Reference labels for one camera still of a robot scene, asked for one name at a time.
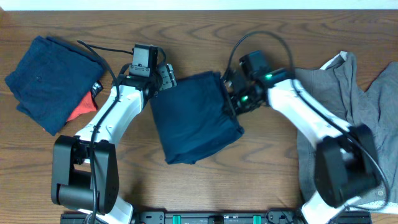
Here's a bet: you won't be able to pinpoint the navy blue shorts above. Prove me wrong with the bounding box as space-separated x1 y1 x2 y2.
5 36 104 136
150 71 244 164

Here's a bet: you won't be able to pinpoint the grey shorts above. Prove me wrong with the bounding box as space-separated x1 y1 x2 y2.
295 51 397 214

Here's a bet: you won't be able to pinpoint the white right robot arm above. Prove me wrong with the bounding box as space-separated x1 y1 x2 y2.
223 68 387 223

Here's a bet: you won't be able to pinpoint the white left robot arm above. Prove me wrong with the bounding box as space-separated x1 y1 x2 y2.
51 73 150 223

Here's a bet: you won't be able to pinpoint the orange red folded garment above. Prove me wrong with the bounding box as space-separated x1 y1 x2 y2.
43 90 98 131

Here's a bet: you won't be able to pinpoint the folded navy blue shorts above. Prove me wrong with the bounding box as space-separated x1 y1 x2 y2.
5 36 104 136

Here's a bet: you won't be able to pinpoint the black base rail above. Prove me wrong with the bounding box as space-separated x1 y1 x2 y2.
60 209 373 224

